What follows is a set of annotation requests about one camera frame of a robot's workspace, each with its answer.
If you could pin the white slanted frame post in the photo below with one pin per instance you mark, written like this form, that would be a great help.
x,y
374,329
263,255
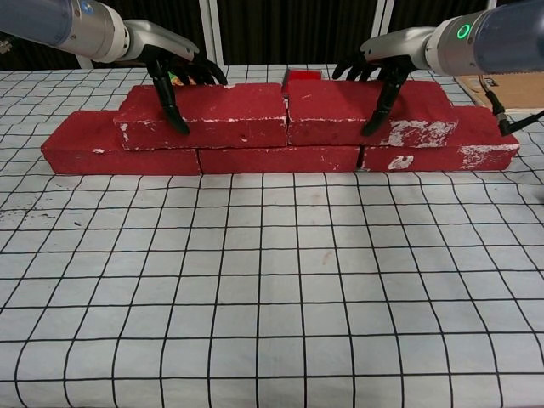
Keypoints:
x,y
85,64

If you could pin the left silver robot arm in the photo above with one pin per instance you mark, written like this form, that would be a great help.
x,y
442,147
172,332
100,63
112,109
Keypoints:
x,y
64,25

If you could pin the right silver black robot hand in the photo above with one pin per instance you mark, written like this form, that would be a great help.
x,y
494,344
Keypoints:
x,y
404,49

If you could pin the black pleated curtain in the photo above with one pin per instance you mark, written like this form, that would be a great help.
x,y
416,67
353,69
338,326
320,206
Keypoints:
x,y
297,30

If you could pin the red rectangular tray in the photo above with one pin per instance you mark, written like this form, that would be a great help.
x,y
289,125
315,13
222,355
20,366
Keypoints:
x,y
304,75

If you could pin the red brick with small hole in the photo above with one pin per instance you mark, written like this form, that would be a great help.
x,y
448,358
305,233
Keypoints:
x,y
229,104

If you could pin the red foam brick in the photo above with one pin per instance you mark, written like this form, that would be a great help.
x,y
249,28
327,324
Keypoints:
x,y
280,159
127,159

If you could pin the white black grid tablecloth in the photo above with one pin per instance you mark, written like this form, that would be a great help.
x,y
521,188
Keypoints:
x,y
272,297

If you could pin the white double frame post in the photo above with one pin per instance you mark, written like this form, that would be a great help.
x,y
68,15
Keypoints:
x,y
211,25

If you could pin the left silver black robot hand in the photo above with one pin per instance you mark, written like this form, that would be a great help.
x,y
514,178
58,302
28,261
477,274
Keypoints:
x,y
157,38

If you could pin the green snack bag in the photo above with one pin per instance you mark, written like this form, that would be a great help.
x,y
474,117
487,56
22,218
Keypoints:
x,y
178,78

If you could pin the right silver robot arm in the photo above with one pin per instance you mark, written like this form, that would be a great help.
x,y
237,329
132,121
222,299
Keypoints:
x,y
493,42

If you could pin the red brick with white mark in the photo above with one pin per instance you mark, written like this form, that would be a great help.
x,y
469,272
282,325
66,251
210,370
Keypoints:
x,y
484,127

